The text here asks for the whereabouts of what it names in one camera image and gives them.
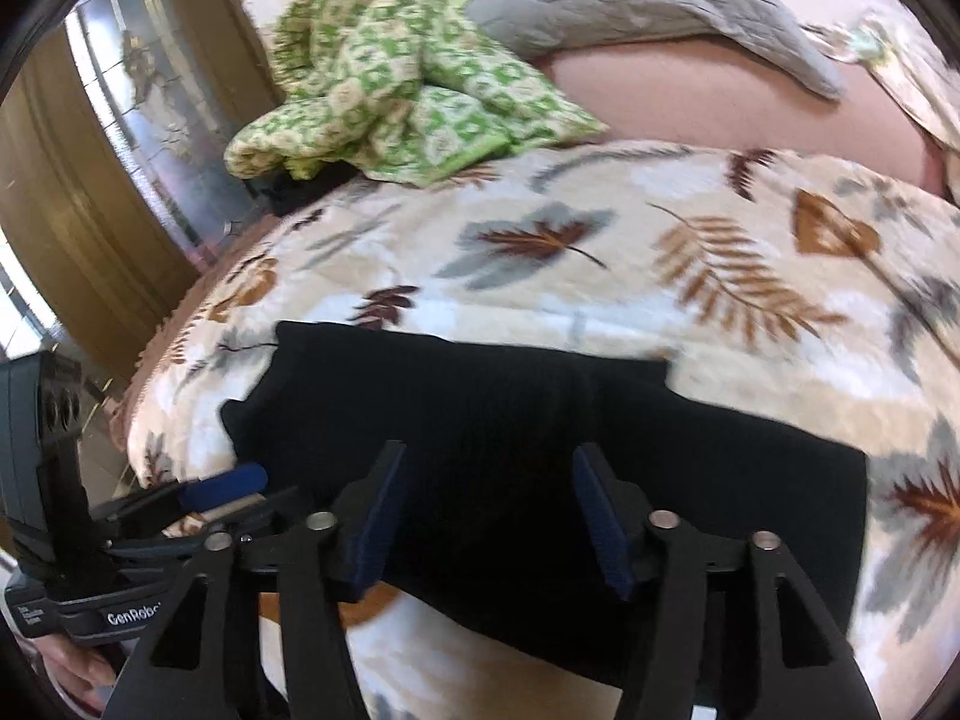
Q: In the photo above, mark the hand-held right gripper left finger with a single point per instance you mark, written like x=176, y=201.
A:
x=379, y=517

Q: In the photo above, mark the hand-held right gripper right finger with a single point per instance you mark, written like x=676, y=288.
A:
x=600, y=517

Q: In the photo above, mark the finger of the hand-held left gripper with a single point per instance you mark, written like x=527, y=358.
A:
x=225, y=478
x=274, y=506

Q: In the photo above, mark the black pants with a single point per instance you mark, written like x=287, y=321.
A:
x=525, y=480

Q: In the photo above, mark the person's left hand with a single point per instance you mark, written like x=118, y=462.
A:
x=71, y=671

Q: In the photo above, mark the leaf print fleece blanket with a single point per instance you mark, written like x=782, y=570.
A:
x=675, y=270

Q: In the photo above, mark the glass door panel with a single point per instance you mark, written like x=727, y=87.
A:
x=150, y=90

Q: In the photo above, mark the pink bed sheet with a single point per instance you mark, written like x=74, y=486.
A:
x=712, y=105

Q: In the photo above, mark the green patterned cloth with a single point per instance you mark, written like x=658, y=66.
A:
x=390, y=82

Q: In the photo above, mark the grey quilted pillow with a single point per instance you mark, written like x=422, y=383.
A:
x=637, y=0

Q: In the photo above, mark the white cream pillow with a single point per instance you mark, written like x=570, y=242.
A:
x=915, y=75

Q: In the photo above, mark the wooden door frame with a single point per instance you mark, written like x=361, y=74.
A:
x=82, y=240

